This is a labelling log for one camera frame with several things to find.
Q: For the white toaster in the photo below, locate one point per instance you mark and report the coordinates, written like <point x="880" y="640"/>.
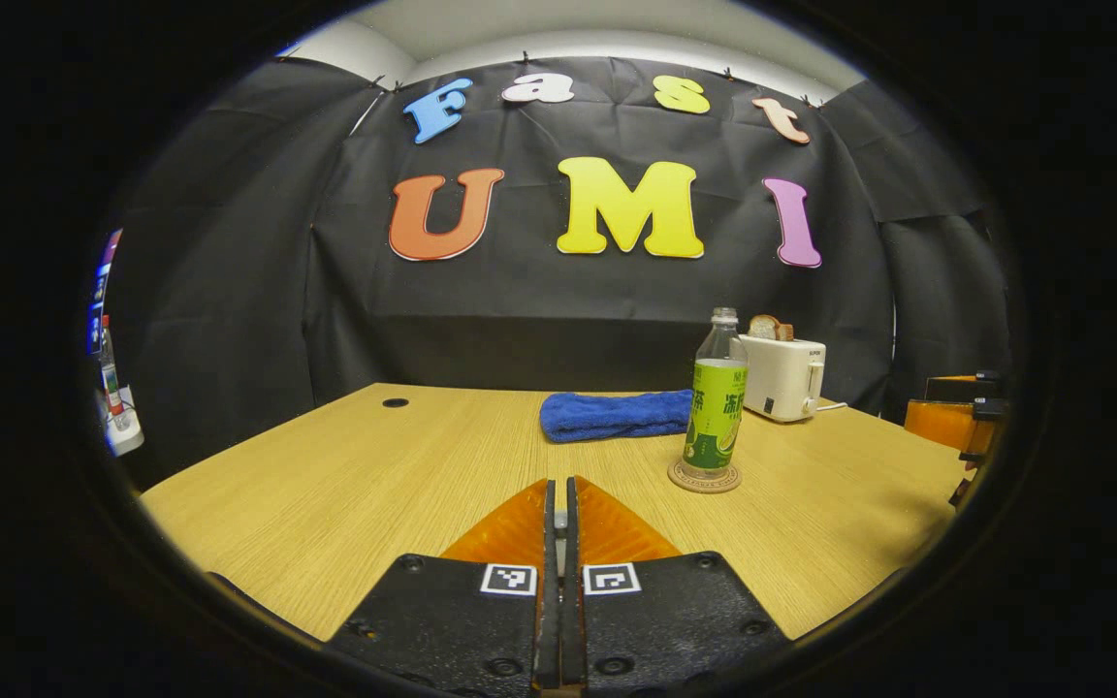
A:
<point x="781" y="378"/>

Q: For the blue towel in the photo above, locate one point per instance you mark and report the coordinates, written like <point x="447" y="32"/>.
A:
<point x="607" y="417"/>

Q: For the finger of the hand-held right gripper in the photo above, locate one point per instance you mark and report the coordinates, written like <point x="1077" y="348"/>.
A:
<point x="966" y="388"/>
<point x="937" y="425"/>

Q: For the computer monitor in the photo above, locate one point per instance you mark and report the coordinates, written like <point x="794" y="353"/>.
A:
<point x="98" y="301"/>

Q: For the green label water bottle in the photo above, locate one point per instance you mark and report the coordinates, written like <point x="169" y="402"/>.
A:
<point x="717" y="417"/>

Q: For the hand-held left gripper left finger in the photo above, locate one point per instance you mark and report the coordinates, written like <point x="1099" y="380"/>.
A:
<point x="462" y="620"/>

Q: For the red label plastic bottle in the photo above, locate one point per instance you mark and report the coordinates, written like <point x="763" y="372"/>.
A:
<point x="112" y="388"/>

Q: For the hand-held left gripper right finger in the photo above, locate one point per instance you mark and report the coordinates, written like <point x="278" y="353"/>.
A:
<point x="665" y="620"/>

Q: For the black backdrop cloth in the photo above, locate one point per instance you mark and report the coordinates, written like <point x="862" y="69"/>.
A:
<point x="568" y="310"/>

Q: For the white side table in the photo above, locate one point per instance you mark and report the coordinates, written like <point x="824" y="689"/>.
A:
<point x="127" y="436"/>

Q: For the bread slice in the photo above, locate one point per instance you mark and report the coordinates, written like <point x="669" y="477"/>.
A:
<point x="767" y="328"/>

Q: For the round wooden coaster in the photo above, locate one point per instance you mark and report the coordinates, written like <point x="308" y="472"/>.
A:
<point x="704" y="483"/>

